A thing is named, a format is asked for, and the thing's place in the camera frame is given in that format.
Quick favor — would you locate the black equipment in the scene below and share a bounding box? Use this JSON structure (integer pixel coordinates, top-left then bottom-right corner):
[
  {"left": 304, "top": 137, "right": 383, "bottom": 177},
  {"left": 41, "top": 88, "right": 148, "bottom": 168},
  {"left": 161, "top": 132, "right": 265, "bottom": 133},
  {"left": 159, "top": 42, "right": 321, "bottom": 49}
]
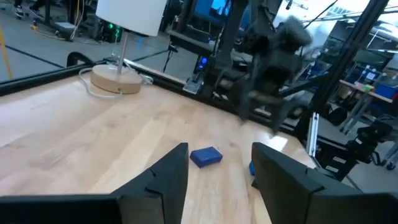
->
[{"left": 313, "top": 119, "right": 393, "bottom": 182}]

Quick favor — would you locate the blue lit monitor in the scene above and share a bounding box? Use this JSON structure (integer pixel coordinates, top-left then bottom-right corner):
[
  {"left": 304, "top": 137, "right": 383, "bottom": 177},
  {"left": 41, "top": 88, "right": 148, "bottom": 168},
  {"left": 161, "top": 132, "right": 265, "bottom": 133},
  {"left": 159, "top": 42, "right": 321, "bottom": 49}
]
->
[{"left": 193, "top": 0, "right": 233, "bottom": 20}]

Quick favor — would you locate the blue storage bin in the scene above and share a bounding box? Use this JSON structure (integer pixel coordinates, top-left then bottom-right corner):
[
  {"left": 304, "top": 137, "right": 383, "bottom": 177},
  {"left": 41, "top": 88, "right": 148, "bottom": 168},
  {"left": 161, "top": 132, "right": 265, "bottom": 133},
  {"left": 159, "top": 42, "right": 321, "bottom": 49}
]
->
[{"left": 374, "top": 83, "right": 398, "bottom": 100}]

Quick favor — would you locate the grey metal plate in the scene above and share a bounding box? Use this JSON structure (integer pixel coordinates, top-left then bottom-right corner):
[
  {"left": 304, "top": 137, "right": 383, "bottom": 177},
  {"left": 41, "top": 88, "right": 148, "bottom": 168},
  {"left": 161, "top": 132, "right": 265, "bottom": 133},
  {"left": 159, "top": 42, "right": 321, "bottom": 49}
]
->
[{"left": 182, "top": 76, "right": 205, "bottom": 95}]

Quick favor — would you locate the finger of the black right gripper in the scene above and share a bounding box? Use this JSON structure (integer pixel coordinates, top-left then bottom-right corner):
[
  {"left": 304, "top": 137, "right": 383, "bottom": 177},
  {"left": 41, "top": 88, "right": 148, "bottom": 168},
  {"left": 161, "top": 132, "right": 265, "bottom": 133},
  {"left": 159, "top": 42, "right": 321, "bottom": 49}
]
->
[
  {"left": 238, "top": 90, "right": 255, "bottom": 123},
  {"left": 269, "top": 102, "right": 292, "bottom": 135}
]

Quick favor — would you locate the black rig post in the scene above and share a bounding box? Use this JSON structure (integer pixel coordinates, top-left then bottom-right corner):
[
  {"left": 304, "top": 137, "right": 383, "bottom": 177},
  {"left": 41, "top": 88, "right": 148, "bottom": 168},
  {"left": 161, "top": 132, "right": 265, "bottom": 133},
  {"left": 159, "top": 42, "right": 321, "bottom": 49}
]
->
[{"left": 294, "top": 0, "right": 391, "bottom": 141}]

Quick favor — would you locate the black table clamp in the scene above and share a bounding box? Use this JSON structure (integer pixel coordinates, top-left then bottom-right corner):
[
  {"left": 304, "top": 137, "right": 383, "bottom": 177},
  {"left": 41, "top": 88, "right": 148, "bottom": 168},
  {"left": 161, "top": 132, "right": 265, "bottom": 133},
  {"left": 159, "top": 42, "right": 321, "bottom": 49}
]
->
[{"left": 66, "top": 51, "right": 95, "bottom": 68}]

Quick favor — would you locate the small blue box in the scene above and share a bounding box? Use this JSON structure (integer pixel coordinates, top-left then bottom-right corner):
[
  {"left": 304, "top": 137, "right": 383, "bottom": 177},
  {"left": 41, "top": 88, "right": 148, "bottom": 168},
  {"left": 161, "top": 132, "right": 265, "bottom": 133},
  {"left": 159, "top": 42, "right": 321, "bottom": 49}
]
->
[{"left": 189, "top": 146, "right": 224, "bottom": 169}]

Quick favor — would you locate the black box with green light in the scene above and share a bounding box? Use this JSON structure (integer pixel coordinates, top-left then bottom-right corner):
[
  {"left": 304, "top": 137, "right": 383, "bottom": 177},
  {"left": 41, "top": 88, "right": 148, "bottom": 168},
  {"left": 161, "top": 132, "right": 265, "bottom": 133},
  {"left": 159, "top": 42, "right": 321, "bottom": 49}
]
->
[{"left": 95, "top": 20, "right": 123, "bottom": 44}]

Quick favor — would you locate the white shade wooden base lamp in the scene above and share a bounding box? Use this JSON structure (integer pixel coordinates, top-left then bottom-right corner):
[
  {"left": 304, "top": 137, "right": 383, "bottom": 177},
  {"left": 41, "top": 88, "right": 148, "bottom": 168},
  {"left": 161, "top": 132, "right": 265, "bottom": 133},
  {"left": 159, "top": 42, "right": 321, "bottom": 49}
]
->
[{"left": 90, "top": 0, "right": 169, "bottom": 95}]

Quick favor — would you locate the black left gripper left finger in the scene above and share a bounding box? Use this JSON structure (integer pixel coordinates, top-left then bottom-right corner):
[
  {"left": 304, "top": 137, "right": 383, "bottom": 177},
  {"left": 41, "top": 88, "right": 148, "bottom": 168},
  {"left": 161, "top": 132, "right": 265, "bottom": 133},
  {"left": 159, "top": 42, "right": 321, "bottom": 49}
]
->
[{"left": 0, "top": 142, "right": 190, "bottom": 224}]

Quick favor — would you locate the silver aluminium bracket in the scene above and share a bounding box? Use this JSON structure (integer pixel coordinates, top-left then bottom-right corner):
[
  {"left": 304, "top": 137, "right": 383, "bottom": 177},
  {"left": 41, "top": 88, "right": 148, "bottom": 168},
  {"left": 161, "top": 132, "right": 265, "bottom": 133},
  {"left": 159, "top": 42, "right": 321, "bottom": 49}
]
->
[{"left": 305, "top": 111, "right": 320, "bottom": 159}]

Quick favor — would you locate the wooden shelf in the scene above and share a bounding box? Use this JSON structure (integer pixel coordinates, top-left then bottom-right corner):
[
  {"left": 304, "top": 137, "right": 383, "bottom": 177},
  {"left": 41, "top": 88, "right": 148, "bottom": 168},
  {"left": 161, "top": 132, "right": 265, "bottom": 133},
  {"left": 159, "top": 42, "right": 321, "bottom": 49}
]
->
[{"left": 338, "top": 79, "right": 398, "bottom": 105}]

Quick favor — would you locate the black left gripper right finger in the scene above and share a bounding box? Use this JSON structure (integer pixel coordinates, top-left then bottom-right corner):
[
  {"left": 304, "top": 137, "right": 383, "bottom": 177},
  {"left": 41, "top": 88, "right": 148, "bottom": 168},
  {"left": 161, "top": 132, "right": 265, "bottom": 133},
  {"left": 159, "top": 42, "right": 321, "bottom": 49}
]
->
[{"left": 251, "top": 142, "right": 398, "bottom": 224}]

